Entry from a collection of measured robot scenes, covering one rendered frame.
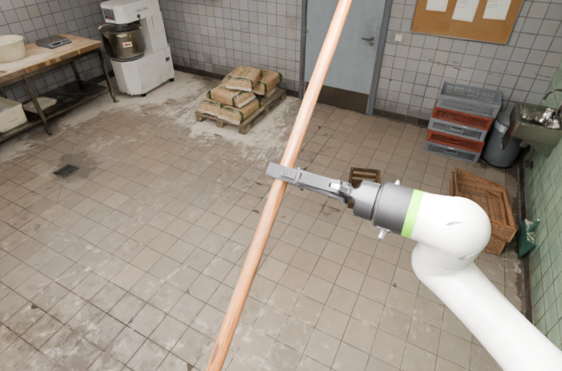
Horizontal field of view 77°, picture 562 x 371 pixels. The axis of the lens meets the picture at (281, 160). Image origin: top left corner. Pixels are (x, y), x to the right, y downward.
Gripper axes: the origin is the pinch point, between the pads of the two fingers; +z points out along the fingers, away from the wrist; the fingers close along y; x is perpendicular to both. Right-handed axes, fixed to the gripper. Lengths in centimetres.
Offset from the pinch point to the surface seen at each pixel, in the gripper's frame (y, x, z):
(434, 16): 305, 260, 8
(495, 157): 365, 133, -95
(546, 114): 298, 164, -116
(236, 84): 302, 130, 217
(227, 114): 306, 90, 216
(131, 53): 284, 135, 386
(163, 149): 275, 19, 262
